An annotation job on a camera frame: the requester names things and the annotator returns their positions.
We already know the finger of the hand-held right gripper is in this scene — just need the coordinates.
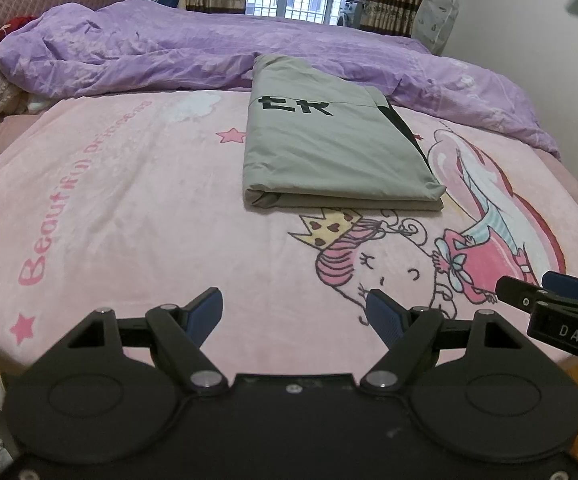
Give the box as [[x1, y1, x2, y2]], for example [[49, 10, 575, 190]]
[[540, 270, 578, 307], [496, 276, 545, 310]]

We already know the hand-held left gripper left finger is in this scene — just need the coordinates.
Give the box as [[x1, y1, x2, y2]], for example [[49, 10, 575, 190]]
[[44, 286, 231, 396]]

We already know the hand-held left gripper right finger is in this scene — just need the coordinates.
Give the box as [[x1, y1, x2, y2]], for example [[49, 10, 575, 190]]
[[359, 287, 545, 396]]

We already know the grey and black jacket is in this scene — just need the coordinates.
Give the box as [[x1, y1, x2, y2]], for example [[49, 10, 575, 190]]
[[241, 54, 447, 214]]

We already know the pink printed blanket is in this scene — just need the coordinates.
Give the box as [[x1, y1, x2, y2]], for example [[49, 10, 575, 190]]
[[0, 87, 578, 391]]

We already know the purple duvet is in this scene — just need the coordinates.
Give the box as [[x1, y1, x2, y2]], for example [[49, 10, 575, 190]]
[[0, 0, 562, 161]]

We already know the fan with printed cover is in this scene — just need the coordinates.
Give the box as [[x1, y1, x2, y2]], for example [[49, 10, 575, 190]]
[[411, 0, 462, 56]]

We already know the red cloth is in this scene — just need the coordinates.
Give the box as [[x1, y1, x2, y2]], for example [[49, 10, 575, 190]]
[[0, 16, 37, 48]]

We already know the pink quilted headboard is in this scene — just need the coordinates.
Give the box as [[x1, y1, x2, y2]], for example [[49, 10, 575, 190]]
[[0, 0, 130, 61]]

